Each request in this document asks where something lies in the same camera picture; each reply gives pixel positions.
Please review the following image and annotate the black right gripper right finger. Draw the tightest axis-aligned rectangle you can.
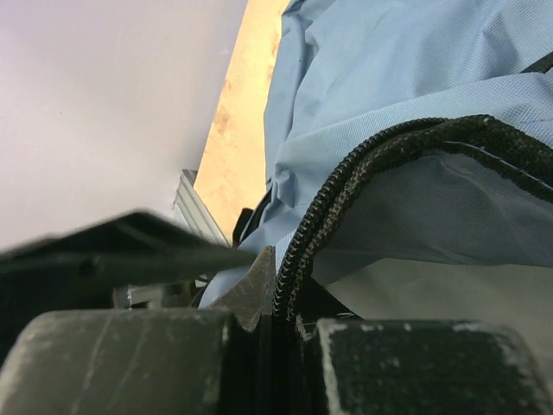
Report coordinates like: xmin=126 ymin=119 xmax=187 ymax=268
xmin=276 ymin=276 xmax=553 ymax=415

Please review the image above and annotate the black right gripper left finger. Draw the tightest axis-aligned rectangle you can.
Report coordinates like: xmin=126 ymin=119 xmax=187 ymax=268
xmin=1 ymin=247 xmax=275 ymax=414

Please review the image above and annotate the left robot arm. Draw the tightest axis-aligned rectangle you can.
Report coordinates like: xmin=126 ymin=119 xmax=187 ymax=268
xmin=1 ymin=211 xmax=256 ymax=357

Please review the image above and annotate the blue fabric backpack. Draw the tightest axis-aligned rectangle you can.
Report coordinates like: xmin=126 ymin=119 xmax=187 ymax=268
xmin=196 ymin=0 xmax=553 ymax=321

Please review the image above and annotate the aluminium rail frame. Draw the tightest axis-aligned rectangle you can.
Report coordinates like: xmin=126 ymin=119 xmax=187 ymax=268
xmin=113 ymin=169 xmax=231 ymax=310

